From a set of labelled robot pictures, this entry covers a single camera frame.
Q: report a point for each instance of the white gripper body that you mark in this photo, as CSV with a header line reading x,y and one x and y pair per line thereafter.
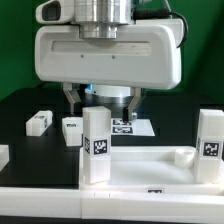
x,y
146,55

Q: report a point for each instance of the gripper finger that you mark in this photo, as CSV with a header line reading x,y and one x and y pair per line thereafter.
x,y
71,92
130,111

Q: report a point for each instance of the white desk top tray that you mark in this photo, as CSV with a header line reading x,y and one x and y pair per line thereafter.
x,y
145,169

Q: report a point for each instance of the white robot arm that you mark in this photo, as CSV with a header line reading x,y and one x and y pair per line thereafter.
x,y
100,19

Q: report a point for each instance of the marker sheet with tags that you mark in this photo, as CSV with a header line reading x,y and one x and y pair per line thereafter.
x,y
139,127

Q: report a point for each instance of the white left fence piece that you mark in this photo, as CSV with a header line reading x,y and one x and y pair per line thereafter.
x,y
4,156

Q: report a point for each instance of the white front fence bar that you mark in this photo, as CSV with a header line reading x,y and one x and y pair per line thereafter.
x,y
59,203

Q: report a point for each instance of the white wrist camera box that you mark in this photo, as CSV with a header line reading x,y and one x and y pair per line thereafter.
x,y
55,12

